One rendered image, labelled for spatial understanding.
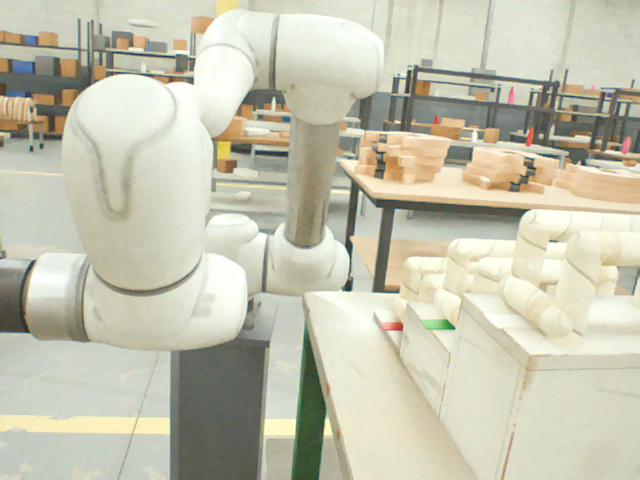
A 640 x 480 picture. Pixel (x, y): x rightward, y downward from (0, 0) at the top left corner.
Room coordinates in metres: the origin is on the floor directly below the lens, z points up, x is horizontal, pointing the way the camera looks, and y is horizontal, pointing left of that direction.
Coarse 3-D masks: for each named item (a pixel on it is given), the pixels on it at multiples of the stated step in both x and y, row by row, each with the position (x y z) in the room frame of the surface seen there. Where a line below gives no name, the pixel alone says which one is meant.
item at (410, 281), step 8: (408, 272) 0.84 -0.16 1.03; (416, 272) 0.84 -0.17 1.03; (408, 280) 0.84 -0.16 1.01; (416, 280) 0.84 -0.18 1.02; (400, 288) 0.85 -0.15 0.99; (408, 288) 0.84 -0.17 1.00; (416, 288) 0.84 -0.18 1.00; (400, 296) 0.85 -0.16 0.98; (408, 296) 0.84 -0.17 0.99; (416, 296) 0.84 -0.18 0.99
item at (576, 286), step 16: (576, 256) 0.45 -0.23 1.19; (592, 256) 0.44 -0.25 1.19; (576, 272) 0.45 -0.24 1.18; (592, 272) 0.44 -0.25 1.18; (560, 288) 0.46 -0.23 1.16; (576, 288) 0.44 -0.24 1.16; (592, 288) 0.44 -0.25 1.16; (560, 304) 0.45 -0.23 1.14; (576, 304) 0.44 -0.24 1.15; (576, 320) 0.44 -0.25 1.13; (576, 336) 0.44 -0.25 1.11
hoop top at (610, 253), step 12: (576, 240) 0.45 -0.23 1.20; (588, 240) 0.45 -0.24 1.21; (600, 240) 0.45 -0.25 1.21; (612, 240) 0.45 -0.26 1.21; (624, 240) 0.45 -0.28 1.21; (636, 240) 0.46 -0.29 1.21; (588, 252) 0.44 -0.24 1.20; (600, 252) 0.44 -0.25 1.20; (612, 252) 0.45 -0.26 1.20; (624, 252) 0.45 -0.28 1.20; (636, 252) 0.45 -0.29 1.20; (612, 264) 0.45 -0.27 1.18; (624, 264) 0.45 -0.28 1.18; (636, 264) 0.46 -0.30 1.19
